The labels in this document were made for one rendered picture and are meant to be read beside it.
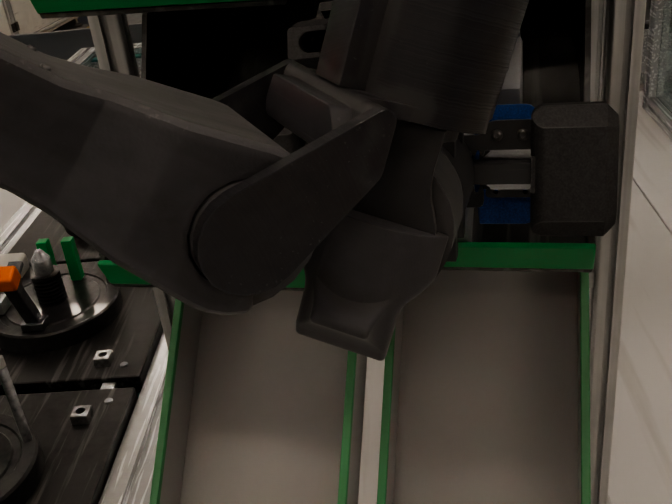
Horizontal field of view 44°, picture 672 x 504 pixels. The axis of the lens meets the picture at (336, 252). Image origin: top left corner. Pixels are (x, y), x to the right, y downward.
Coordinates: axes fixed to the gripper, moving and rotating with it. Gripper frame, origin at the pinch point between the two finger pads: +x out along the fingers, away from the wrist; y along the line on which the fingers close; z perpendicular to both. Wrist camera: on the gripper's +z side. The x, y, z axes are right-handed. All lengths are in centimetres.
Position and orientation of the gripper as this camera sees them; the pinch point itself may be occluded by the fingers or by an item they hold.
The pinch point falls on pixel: (428, 156)
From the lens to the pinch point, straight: 45.8
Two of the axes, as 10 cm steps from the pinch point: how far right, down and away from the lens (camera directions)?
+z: -0.5, -9.7, -2.6
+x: 2.2, -2.6, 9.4
